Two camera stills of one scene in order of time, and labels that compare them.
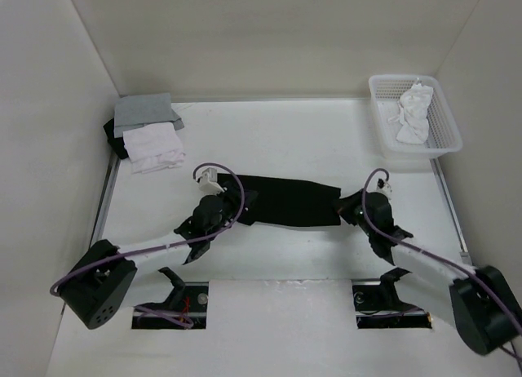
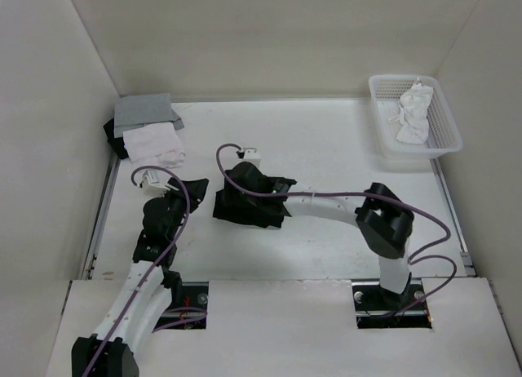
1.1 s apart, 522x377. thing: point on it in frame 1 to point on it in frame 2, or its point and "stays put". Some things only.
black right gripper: (346, 204) to (232, 188)
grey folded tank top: (146, 109) stays put
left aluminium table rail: (99, 230) stays put
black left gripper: (234, 196) to (197, 189)
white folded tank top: (153, 148) stays put
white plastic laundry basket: (412, 118) stays put
